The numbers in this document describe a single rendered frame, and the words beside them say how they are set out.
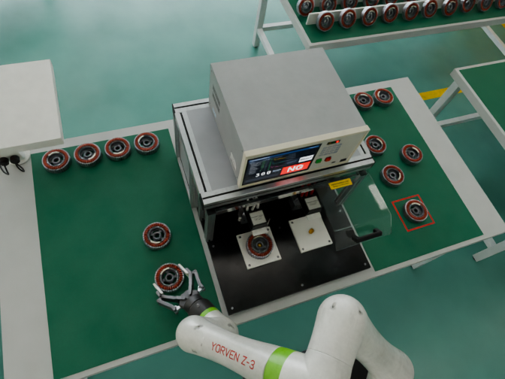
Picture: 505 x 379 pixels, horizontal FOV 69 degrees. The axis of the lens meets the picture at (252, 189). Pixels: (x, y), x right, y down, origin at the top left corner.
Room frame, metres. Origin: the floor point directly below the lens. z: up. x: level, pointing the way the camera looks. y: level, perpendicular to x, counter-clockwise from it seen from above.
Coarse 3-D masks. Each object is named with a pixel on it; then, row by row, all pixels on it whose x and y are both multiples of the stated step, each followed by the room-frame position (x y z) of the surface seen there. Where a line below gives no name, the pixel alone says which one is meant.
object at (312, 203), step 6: (300, 186) 0.81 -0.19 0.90; (300, 198) 0.76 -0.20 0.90; (306, 198) 0.75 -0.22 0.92; (312, 198) 0.76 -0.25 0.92; (306, 204) 0.73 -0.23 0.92; (312, 204) 0.73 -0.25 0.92; (318, 204) 0.74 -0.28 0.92; (306, 210) 0.71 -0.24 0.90; (312, 210) 0.71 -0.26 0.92; (318, 210) 0.72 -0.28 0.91; (306, 216) 0.70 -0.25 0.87; (312, 216) 0.70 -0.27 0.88; (318, 216) 0.71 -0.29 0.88
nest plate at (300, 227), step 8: (296, 224) 0.69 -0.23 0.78; (304, 224) 0.70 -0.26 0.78; (312, 224) 0.71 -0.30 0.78; (320, 224) 0.72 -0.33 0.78; (296, 232) 0.65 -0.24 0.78; (304, 232) 0.66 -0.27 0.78; (320, 232) 0.69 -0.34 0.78; (296, 240) 0.62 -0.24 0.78; (304, 240) 0.63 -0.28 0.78; (312, 240) 0.64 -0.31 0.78; (320, 240) 0.65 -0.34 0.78; (328, 240) 0.66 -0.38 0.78; (304, 248) 0.59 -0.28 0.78; (312, 248) 0.60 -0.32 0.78
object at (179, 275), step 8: (168, 264) 0.36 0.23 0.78; (160, 272) 0.32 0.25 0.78; (168, 272) 0.34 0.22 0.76; (176, 272) 0.34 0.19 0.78; (160, 280) 0.29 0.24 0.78; (168, 280) 0.31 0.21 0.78; (176, 280) 0.31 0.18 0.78; (160, 288) 0.27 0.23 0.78; (168, 288) 0.28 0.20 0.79; (176, 288) 0.28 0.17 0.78
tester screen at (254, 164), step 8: (288, 152) 0.68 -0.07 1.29; (296, 152) 0.70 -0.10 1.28; (304, 152) 0.72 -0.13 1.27; (312, 152) 0.74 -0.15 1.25; (256, 160) 0.63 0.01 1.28; (264, 160) 0.64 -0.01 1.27; (272, 160) 0.66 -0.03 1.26; (280, 160) 0.67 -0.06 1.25; (288, 160) 0.69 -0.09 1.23; (248, 168) 0.61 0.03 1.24; (256, 168) 0.63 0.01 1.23; (264, 168) 0.65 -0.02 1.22; (272, 168) 0.66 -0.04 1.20; (280, 168) 0.68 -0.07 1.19; (248, 176) 0.62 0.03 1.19; (272, 176) 0.67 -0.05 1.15
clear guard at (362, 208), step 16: (352, 176) 0.82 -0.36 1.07; (368, 176) 0.84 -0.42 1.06; (320, 192) 0.71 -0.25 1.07; (336, 192) 0.73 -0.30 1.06; (352, 192) 0.75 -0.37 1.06; (368, 192) 0.77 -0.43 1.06; (336, 208) 0.66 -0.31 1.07; (352, 208) 0.68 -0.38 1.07; (368, 208) 0.70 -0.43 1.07; (384, 208) 0.72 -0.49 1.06; (336, 224) 0.60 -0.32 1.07; (352, 224) 0.62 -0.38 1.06; (368, 224) 0.64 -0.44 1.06; (384, 224) 0.67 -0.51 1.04; (336, 240) 0.55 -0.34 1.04; (368, 240) 0.61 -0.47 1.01
